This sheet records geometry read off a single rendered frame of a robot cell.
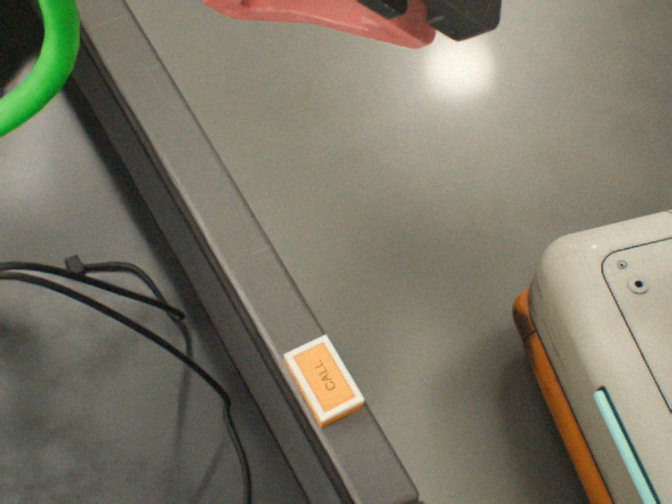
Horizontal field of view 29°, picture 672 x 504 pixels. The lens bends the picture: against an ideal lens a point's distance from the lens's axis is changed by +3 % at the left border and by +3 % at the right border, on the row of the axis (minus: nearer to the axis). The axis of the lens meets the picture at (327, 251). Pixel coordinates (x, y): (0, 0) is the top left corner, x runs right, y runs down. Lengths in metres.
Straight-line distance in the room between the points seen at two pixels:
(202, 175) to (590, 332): 0.84
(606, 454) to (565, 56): 0.79
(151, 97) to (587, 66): 1.37
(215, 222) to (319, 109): 1.24
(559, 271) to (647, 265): 0.11
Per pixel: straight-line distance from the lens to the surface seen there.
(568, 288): 1.66
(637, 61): 2.23
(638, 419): 1.59
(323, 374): 0.80
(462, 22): 0.40
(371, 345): 1.88
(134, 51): 0.95
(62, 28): 0.55
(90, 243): 1.00
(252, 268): 0.84
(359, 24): 0.43
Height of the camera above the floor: 1.69
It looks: 60 degrees down
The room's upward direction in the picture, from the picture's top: 5 degrees clockwise
